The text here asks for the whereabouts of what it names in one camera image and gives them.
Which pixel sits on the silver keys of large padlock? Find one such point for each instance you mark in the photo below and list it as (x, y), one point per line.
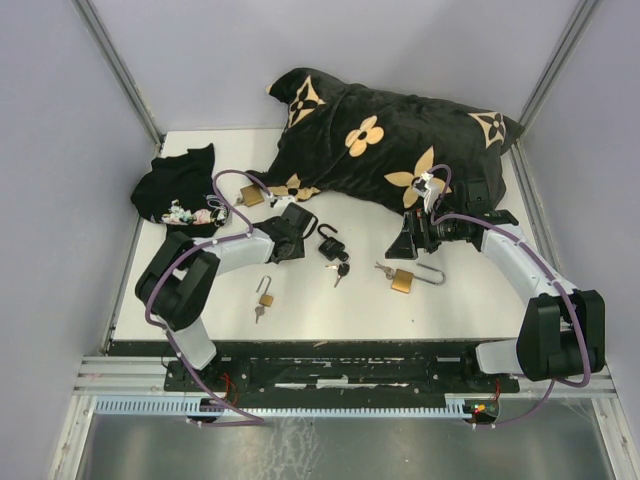
(388, 271)

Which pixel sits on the black printed garment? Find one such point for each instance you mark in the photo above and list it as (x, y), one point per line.
(178, 194)

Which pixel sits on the brass padlock near pillow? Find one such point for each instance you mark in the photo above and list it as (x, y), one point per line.
(249, 196)

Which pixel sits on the black floral pillow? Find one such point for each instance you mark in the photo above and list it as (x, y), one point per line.
(373, 145)

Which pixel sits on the large brass padlock long shackle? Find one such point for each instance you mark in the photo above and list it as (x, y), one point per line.
(402, 280)

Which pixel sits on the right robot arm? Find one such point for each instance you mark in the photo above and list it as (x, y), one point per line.
(562, 335)

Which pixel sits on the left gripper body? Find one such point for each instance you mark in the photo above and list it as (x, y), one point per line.
(298, 250)

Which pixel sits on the black padlock open shackle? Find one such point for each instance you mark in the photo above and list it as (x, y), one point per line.
(331, 248)

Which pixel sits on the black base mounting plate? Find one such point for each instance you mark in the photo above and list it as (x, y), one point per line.
(349, 374)

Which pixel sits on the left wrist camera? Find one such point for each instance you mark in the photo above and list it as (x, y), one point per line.
(281, 202)

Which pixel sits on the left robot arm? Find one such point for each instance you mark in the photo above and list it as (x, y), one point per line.
(176, 284)

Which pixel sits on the black-headed keys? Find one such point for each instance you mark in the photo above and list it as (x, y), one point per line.
(341, 269)

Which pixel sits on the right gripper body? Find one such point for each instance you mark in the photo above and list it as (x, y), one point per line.
(419, 221)

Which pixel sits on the small brass padlock long shackle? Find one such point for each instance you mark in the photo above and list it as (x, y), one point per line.
(265, 298)

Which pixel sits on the silver keys of small padlock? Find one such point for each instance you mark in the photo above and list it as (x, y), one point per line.
(259, 312)

